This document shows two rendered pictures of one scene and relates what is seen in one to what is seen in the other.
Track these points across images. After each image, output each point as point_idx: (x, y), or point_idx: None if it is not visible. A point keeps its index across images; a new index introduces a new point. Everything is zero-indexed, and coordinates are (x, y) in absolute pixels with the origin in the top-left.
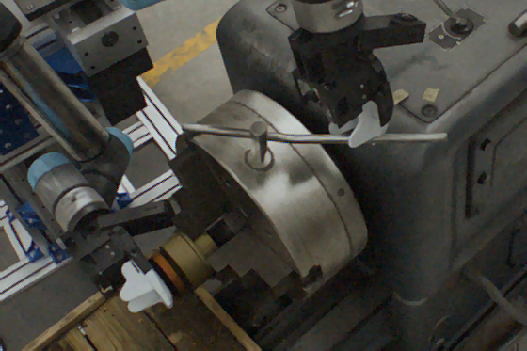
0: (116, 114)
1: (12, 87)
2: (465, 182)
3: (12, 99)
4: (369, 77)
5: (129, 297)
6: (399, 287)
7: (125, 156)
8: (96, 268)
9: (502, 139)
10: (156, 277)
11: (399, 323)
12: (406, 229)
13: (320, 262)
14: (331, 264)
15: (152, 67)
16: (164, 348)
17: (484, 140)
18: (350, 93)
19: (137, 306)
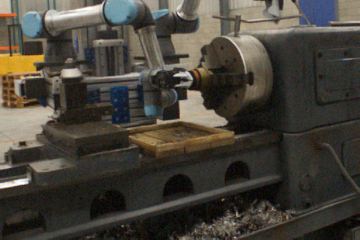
0: (166, 115)
1: (145, 43)
2: (313, 74)
3: (127, 96)
4: None
5: (177, 75)
6: (285, 124)
7: (174, 96)
8: (166, 71)
9: (327, 60)
10: (188, 72)
11: (285, 160)
12: (287, 72)
13: (253, 72)
14: (257, 79)
15: (187, 98)
16: (178, 134)
17: (319, 52)
18: None
19: (178, 85)
